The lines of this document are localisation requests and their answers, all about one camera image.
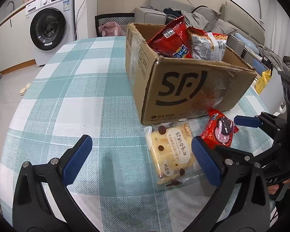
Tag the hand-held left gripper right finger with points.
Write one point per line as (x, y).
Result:
(205, 162)

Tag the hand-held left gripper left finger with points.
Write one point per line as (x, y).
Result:
(77, 160)

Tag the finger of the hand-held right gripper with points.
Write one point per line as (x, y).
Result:
(234, 153)
(247, 121)

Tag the red cookie packet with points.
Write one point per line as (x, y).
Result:
(217, 130)

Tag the cream biscuit packet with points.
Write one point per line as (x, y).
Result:
(171, 152)

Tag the brown cardboard box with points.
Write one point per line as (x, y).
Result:
(183, 84)

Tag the white orange noodle packet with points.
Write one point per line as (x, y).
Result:
(205, 46)

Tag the large red chip bag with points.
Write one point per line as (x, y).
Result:
(171, 41)

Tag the person's right hand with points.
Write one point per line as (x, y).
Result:
(272, 189)

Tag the white electric kettle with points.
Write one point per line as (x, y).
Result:
(281, 107)

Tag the yellow plastic bag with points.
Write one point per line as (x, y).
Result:
(263, 82)

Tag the checked teal tablecloth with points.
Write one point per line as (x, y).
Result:
(75, 89)

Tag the light blue pillow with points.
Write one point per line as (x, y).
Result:
(246, 42)

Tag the beige slipper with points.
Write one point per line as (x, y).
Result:
(25, 89)

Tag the grey cushion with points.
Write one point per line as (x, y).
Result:
(207, 14)
(226, 27)

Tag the grey jacket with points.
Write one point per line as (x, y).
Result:
(193, 19)

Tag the dark clothes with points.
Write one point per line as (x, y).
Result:
(171, 12)

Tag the pink plastic bag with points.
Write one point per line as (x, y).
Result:
(111, 29)

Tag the white washing machine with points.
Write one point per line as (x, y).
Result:
(50, 26)

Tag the white counter cabinet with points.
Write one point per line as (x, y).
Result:
(9, 41)

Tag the grey sofa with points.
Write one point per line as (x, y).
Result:
(149, 14)

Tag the black white patterned chair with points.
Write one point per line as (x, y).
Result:
(116, 19)

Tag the metal faucet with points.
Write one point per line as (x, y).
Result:
(10, 6)

